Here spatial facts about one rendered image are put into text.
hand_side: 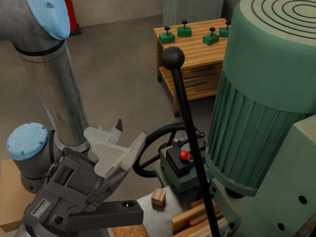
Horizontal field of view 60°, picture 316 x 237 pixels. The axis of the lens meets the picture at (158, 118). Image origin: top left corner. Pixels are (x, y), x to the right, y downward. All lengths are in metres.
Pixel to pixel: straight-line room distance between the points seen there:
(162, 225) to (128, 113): 1.63
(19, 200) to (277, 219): 1.04
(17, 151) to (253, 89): 0.88
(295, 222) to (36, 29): 0.56
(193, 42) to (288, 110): 1.88
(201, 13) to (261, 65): 2.57
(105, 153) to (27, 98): 2.38
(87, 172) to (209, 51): 1.80
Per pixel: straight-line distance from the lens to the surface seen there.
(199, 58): 2.04
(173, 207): 0.84
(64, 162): 0.40
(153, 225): 0.82
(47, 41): 0.65
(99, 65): 2.92
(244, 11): 0.37
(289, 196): 0.42
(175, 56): 0.39
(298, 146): 0.37
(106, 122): 2.30
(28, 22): 0.62
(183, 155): 0.78
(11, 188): 1.33
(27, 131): 1.12
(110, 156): 0.38
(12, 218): 1.27
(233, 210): 0.67
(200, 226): 0.78
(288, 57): 0.33
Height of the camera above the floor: 1.66
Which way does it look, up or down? 46 degrees down
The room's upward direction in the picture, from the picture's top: straight up
